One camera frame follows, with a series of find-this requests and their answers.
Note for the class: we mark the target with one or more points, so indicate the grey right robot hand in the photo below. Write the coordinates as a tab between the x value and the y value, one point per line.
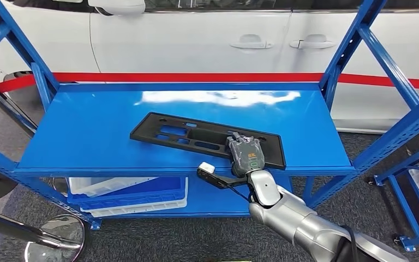
247	153

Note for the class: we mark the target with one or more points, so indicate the black plastic plate bracket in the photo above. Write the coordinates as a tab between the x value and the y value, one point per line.
144	132

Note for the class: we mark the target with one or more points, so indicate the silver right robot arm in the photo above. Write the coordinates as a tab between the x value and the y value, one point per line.
303	224

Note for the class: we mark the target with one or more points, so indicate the blue metal shelf rack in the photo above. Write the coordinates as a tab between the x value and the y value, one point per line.
86	137

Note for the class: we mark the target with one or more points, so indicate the red barrier belt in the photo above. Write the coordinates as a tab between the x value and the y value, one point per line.
195	77

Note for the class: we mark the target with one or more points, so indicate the blue plastic bin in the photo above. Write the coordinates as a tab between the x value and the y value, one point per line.
141	195

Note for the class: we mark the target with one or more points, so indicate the white car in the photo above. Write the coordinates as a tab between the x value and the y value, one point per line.
195	36

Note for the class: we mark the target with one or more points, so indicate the blue wheeled rack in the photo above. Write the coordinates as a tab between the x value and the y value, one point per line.
404	206

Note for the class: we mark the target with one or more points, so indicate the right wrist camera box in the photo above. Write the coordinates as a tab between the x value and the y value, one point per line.
206	167

